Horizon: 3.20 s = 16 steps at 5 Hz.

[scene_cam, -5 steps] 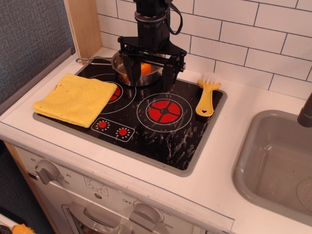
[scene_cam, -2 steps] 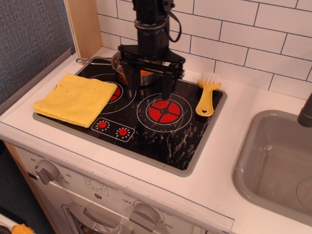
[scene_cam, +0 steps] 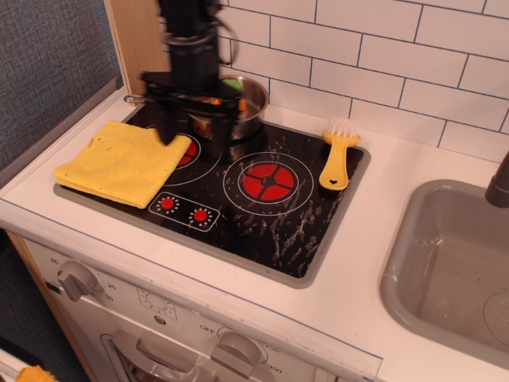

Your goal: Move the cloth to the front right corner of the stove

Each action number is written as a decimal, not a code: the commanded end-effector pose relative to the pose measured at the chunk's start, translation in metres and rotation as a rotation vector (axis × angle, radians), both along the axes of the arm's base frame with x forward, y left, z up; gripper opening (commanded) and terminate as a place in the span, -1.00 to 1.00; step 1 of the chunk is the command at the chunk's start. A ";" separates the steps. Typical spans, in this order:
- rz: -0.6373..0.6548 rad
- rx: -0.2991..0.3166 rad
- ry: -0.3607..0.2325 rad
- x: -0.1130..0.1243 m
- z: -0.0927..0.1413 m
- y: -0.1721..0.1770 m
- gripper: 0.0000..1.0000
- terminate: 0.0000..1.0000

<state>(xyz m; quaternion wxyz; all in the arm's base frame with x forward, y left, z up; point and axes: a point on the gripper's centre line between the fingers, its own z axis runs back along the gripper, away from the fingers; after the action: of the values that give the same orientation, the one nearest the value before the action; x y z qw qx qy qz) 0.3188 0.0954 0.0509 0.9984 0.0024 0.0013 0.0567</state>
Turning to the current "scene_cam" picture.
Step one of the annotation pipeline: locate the orange fuzzy object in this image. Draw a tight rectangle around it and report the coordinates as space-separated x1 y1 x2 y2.
15 365 56 382

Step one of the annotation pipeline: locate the red left stove knob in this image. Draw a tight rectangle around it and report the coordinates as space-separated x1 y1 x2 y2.
160 197 175 211

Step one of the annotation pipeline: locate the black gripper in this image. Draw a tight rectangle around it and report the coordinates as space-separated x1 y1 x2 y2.
141 35 235 161

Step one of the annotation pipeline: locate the yellow dish brush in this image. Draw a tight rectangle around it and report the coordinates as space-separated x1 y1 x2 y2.
319 119 361 191

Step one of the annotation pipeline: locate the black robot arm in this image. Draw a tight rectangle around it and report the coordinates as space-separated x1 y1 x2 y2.
141 1 241 161

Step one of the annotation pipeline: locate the orange toy carrot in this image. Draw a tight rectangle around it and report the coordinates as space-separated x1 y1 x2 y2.
204 77 247 119

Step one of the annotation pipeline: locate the grey oven knob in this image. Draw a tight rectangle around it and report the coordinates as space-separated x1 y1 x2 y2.
211 332 262 379

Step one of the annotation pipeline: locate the red right stove knob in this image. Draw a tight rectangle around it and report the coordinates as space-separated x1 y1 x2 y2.
192 209 208 223

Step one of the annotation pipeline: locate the red stove knob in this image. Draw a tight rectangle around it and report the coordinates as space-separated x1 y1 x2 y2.
160 197 175 211
192 209 208 223

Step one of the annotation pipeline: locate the grey sink basin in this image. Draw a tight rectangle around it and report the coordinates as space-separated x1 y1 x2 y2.
380 179 508 368

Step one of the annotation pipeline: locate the grey oven door handle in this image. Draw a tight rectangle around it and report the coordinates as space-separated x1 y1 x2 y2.
133 340 220 381

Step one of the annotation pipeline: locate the silver pot with handle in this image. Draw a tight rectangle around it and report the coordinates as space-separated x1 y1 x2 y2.
124 72 269 141

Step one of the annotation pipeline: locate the yellow cloth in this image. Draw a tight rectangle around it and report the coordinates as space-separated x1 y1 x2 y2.
53 121 192 209

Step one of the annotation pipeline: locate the grey timer knob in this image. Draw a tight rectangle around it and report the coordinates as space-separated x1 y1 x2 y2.
57 261 98 302

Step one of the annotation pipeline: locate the wooden side post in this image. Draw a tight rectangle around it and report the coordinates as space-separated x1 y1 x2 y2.
104 0 169 95

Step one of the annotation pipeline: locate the grey faucet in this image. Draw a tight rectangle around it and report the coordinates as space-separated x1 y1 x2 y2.
484 152 509 209

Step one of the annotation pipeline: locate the black toy stove top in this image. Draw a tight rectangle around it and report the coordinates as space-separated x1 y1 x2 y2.
54 115 371 288

